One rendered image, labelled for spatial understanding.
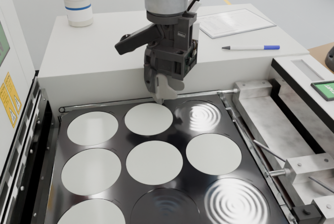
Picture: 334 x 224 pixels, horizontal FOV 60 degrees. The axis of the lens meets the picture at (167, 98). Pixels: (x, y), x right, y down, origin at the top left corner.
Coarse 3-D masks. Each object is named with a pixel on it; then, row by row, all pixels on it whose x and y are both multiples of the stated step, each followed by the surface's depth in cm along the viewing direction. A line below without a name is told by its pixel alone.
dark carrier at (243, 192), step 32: (64, 128) 57; (192, 128) 58; (224, 128) 57; (64, 160) 51; (64, 192) 46; (128, 192) 46; (160, 192) 46; (192, 192) 46; (224, 192) 46; (256, 192) 46
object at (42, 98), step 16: (32, 112) 55; (48, 112) 65; (32, 128) 51; (48, 128) 62; (32, 144) 49; (48, 144) 59; (32, 160) 49; (16, 176) 43; (32, 176) 52; (16, 192) 41; (32, 192) 49; (16, 208) 40; (32, 208) 47
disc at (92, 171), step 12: (84, 156) 52; (96, 156) 52; (108, 156) 52; (72, 168) 50; (84, 168) 50; (96, 168) 50; (108, 168) 50; (120, 168) 50; (72, 180) 48; (84, 180) 48; (96, 180) 48; (108, 180) 48; (72, 192) 46; (84, 192) 46; (96, 192) 46
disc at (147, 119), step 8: (144, 104) 63; (152, 104) 63; (128, 112) 61; (136, 112) 61; (144, 112) 61; (152, 112) 61; (160, 112) 61; (168, 112) 61; (128, 120) 59; (136, 120) 59; (144, 120) 59; (152, 120) 59; (160, 120) 59; (168, 120) 59; (128, 128) 58; (136, 128) 58; (144, 128) 57; (152, 128) 57; (160, 128) 57
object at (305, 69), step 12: (276, 60) 67; (288, 60) 67; (300, 60) 68; (312, 60) 67; (288, 72) 63; (300, 72) 63; (312, 72) 64; (324, 72) 63; (300, 84) 59; (312, 96) 56; (324, 108) 53
